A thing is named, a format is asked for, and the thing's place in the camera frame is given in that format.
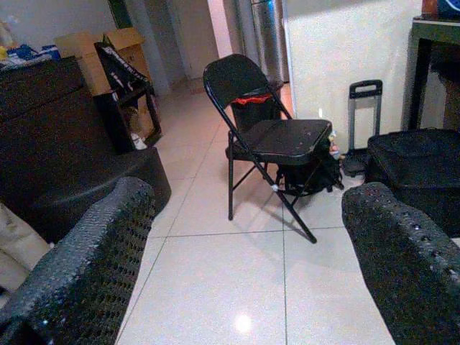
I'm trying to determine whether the dark side table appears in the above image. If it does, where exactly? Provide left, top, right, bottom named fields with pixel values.
left=402, top=16, right=460, bottom=132

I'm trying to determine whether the white cloth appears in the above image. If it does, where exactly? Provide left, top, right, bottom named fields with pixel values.
left=129, top=132, right=148, bottom=151

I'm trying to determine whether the black metal folding chair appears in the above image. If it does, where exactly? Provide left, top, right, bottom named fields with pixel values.
left=202, top=53, right=334, bottom=244

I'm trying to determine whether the dark brown cabinet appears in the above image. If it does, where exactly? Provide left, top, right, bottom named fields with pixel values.
left=0, top=55, right=173, bottom=245

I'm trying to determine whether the blue round container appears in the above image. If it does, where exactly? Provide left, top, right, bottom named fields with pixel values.
left=436, top=0, right=460, bottom=21

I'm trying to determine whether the black printed carrier bag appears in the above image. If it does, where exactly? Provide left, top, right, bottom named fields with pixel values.
left=93, top=34, right=155, bottom=105

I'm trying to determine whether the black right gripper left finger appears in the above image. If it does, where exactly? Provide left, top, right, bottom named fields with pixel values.
left=0, top=176, right=157, bottom=345

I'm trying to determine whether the black luggage trolley handle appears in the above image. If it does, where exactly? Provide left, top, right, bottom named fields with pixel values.
left=343, top=79, right=384, bottom=177

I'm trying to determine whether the black backpack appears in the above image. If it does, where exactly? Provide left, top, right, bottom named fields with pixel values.
left=275, top=136, right=345, bottom=198

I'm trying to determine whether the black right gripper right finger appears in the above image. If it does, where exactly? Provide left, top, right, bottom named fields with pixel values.
left=341, top=181, right=460, bottom=345

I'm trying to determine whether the black bag with red rim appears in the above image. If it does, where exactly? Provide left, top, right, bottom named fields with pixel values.
left=229, top=92, right=283, bottom=136

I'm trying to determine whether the brown cardboard box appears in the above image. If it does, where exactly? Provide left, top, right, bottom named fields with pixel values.
left=53, top=31, right=112, bottom=97
left=103, top=27, right=155, bottom=142

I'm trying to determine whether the stainless steel cylinder bin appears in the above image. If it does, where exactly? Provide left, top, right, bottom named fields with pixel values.
left=235, top=0, right=288, bottom=86

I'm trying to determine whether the blue white packaging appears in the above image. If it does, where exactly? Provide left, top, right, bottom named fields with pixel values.
left=6, top=42, right=62, bottom=65

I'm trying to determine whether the black fabric suitcase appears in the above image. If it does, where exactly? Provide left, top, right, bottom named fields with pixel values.
left=364, top=129, right=460, bottom=238

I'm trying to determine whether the dark wooden stool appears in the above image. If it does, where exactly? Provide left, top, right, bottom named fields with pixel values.
left=93, top=82, right=162, bottom=155

